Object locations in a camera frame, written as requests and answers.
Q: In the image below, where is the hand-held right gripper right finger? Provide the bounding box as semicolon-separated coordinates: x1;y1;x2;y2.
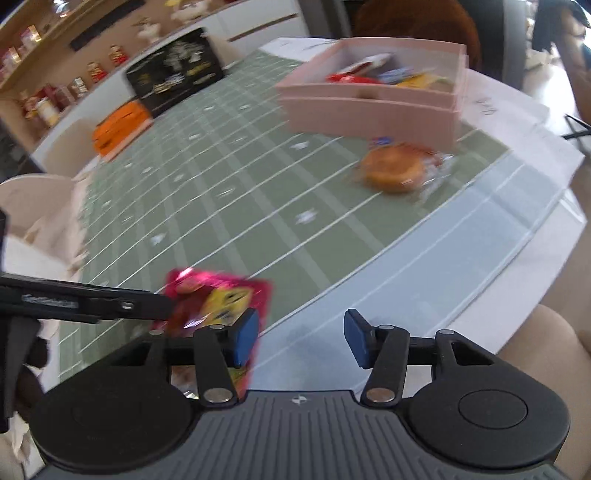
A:
343;308;496;408

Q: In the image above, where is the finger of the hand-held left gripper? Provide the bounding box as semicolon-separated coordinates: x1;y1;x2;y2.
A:
0;274;177;324

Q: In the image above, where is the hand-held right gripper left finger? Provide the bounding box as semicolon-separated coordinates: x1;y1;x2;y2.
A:
117;308;260;408

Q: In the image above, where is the pink and yellow snack packet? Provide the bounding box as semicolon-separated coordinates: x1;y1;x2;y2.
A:
151;269;274;395

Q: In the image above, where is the pink box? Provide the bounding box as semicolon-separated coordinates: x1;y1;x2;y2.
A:
274;38;470;152

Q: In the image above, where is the person's left hand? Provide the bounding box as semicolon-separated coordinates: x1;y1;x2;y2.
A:
13;337;52;408

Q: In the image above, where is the beige chair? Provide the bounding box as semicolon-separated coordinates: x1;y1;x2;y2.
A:
0;172;91;298

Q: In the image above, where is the green lined mat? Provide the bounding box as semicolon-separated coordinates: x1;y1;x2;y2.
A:
58;48;566;384

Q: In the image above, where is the round bun in clear packet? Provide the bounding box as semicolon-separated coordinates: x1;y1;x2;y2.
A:
353;137;457;206

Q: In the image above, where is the orange box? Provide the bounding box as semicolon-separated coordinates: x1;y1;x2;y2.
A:
91;100;154;161

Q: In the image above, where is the person's leg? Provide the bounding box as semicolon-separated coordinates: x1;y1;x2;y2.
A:
500;304;591;480

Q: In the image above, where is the black gift box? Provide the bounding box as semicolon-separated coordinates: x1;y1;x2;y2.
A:
126;27;226;118

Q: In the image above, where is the wooden shelf unit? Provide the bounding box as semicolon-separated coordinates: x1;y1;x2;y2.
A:
0;0;139;134

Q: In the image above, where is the blue snack packet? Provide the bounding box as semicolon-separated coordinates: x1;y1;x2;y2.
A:
381;67;414;85

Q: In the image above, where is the black bar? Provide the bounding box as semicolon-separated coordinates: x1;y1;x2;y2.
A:
68;0;146;52

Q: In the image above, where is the white and yellow figurine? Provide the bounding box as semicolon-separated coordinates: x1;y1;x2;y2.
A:
168;0;211;25

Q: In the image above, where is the brown plush bear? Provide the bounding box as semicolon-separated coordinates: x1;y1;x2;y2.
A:
353;0;480;72

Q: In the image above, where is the black cabinet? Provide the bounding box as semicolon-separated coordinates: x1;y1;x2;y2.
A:
475;0;529;90

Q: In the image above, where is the tan armchair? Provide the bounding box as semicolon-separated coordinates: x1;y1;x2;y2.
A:
564;14;591;139

